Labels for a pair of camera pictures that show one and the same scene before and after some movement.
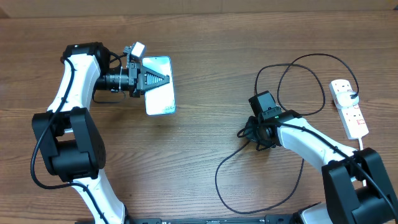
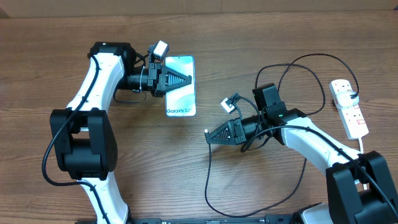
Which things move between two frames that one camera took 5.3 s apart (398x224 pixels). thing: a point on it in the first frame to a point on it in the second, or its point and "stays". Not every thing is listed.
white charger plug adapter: [344, 99] stays
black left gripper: [135, 68] to [165, 73]
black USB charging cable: [248, 213] to [291, 192]
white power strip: [351, 117] stays
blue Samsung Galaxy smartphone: [160, 100] to [181, 102]
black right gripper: [250, 135] to [237, 135]
